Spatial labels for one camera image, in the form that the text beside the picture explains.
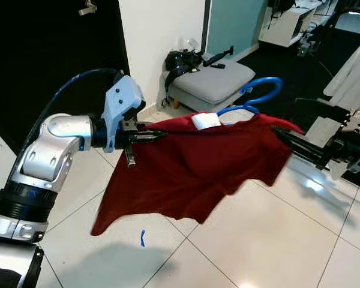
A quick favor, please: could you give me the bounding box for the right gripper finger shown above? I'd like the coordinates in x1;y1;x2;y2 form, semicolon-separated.
282;138;325;167
273;126;326;154

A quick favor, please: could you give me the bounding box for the dark red shirt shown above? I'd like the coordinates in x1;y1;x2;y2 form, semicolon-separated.
90;113;304;236

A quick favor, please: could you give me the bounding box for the blue plastic clothes hanger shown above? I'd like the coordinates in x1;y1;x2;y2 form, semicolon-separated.
216;76;284;118

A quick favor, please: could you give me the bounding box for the grey cushioned ottoman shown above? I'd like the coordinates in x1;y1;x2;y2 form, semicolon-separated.
168;57;257;113

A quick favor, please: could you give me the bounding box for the clear plastic bag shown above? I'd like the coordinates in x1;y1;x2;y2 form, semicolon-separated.
179;37;202;55

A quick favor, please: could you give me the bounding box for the white cabinet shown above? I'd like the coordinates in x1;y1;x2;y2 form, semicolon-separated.
258;0;325;49

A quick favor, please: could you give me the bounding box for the black door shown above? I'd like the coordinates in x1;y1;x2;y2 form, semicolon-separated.
0;0;130;154

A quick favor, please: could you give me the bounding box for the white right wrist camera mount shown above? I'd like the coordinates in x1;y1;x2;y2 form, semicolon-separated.
303;108;360;181

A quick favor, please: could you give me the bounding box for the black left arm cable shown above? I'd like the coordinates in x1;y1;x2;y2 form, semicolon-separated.
21;68;125;163

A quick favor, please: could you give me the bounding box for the black headset with straps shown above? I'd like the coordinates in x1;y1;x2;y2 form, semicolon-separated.
165;50;205;91

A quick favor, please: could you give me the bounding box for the black handle stick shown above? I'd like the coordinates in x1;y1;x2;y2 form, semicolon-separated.
203;46;235;68

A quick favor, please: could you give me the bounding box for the metal door handle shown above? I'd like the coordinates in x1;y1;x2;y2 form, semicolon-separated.
78;0;98;16

